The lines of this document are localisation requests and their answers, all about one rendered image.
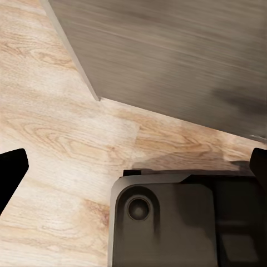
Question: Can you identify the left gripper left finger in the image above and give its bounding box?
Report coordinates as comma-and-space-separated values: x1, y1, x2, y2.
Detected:
0, 148, 29, 214

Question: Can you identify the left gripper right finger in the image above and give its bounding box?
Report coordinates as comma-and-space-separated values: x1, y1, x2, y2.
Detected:
249, 147, 267, 192

